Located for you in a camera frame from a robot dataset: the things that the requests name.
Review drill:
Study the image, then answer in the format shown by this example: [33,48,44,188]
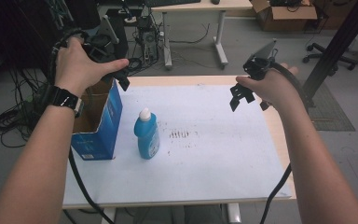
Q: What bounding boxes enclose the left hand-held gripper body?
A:
[83,14,123,63]

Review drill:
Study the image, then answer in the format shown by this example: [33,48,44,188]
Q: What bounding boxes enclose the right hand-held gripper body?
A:
[242,39,278,81]

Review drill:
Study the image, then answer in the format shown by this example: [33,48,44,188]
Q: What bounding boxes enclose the blue cardboard box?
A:
[70,77,124,161]

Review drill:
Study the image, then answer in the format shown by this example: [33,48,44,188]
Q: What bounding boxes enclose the blue bottle with white cap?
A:
[132,107,161,161]

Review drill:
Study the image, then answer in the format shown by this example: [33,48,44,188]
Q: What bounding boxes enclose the person's right hand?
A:
[235,63,303,110]

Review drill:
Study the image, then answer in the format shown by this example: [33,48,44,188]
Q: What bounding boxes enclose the person's left hand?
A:
[54,35,131,98]

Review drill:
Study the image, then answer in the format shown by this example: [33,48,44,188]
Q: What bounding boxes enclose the computer tower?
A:
[136,14,160,61]

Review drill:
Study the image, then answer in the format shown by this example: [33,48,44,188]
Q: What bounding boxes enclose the brown cardboard box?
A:
[249,0,319,33]

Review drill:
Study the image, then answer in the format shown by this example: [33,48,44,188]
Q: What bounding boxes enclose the black wristwatch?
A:
[41,85,85,119]

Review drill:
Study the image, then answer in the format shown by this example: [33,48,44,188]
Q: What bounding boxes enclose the grey floor mat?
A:
[307,81,356,132]

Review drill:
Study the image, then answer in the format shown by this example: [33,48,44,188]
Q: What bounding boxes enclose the black office chair base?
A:
[302,42,358,71]

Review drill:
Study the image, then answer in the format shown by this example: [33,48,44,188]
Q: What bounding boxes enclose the white table board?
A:
[62,83,294,207]

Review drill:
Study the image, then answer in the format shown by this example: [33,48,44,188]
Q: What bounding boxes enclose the white desk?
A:
[150,0,255,71]

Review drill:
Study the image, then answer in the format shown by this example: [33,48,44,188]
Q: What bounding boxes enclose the black keyboard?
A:
[145,0,202,7]

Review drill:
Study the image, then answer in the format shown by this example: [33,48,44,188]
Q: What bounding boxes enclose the white table leg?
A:
[226,203,242,224]

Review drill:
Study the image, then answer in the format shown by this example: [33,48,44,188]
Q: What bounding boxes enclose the black metal post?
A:
[302,0,358,108]

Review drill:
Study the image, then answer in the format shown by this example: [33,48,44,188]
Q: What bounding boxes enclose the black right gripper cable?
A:
[258,62,312,224]

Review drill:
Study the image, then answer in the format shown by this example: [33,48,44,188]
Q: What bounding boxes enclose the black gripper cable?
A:
[258,62,312,224]
[48,28,117,224]

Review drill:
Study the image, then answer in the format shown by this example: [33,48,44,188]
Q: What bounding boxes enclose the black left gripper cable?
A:
[48,28,117,224]

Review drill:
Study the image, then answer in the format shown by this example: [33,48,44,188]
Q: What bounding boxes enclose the bundle of black floor cables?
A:
[0,69,49,148]

